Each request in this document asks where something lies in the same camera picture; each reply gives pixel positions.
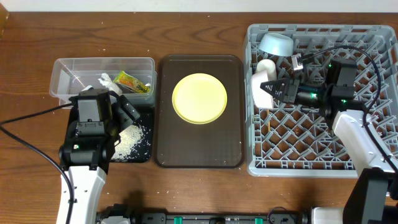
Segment pink bowl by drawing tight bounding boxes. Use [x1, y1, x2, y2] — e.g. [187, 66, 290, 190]
[251, 70, 273, 110]

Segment white rice pile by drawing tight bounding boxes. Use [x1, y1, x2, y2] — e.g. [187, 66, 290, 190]
[111, 124, 152, 163]

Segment wooden chopstick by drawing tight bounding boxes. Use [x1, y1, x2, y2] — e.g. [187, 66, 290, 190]
[267, 110, 272, 133]

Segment white paper cup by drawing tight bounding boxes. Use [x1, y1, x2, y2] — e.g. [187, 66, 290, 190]
[256, 59, 277, 81]

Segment green orange snack wrapper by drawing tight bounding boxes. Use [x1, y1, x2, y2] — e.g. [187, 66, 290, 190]
[113, 71, 150, 93]

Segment white tissue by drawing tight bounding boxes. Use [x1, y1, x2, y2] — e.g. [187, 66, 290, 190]
[98, 73, 123, 95]

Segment light blue bowl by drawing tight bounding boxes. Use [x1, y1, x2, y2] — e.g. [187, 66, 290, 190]
[258, 33, 294, 57]

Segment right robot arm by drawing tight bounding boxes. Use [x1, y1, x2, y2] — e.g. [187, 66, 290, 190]
[253, 78, 397, 224]

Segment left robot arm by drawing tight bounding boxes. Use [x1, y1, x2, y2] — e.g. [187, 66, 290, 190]
[57, 88, 140, 223]

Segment clear plastic waste bin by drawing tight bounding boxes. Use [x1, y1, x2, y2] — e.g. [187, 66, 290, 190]
[49, 57, 157, 108]

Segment grey dishwasher rack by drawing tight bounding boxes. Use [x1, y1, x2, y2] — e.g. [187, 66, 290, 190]
[243, 24, 397, 178]

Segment black plastic tray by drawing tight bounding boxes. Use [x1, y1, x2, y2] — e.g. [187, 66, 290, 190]
[62, 105, 155, 164]

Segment yellow plate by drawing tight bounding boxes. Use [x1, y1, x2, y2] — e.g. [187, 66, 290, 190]
[172, 73, 228, 124]

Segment dark brown serving tray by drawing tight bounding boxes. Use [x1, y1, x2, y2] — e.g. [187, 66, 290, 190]
[154, 55, 245, 169]

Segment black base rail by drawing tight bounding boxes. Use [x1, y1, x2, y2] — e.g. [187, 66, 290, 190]
[95, 204, 311, 224]

